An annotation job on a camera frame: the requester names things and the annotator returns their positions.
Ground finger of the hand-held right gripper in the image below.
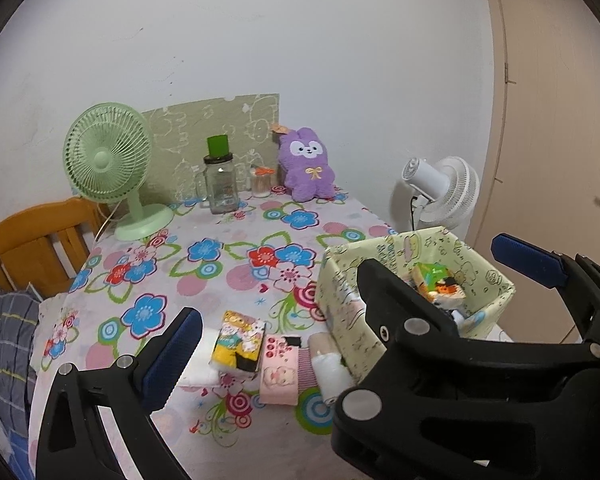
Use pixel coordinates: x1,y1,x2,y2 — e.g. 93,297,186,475
330,258,600,480
491,232,600,361

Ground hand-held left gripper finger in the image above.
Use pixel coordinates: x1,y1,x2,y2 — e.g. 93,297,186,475
35,306,204,480

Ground white cloth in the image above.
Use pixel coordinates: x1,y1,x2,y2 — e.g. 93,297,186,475
180,327,226,388

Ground green and orange packet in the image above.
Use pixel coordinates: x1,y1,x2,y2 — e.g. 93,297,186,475
411,262,467,306

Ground yellow cartoon tissue pack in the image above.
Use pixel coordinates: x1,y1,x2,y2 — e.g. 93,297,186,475
210,310,267,376

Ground yellow cartoon print storage box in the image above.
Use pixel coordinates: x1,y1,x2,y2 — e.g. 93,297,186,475
314,227,516,386

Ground beige and white socks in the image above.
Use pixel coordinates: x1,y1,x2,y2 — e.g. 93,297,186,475
307,330,356,403

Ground pink patterned packet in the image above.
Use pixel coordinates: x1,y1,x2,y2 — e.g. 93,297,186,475
257,335,313,407

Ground floral tablecloth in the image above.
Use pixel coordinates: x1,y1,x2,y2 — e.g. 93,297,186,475
27,185,511,480

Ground white fan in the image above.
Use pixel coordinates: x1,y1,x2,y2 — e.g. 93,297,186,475
390,156,481,233

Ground beige door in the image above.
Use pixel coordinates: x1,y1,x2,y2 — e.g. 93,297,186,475
467,0,600,346

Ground purple plush bunny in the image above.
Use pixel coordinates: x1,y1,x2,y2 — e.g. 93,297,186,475
272,125,337,204

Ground grey plaid pillow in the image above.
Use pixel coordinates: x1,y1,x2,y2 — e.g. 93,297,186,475
0,275,41,441

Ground glass jar mug green lid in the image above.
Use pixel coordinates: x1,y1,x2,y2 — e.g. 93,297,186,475
192,135,241,215

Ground cotton swab jar orange lid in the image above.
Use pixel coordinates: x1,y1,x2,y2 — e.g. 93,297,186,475
250,165,273,198

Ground blue bed sheet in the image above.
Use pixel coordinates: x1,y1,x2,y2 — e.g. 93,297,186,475
0,425,33,480

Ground wooden bed headboard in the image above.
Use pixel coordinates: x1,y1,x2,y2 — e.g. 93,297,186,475
0,197,108,293

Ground green desk fan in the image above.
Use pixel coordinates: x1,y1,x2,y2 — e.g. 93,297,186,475
62,102,175,242

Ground green patterned board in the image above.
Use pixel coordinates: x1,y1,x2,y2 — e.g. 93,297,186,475
142,92,281,206

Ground white fan cable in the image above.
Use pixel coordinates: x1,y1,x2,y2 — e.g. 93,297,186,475
95,202,123,241

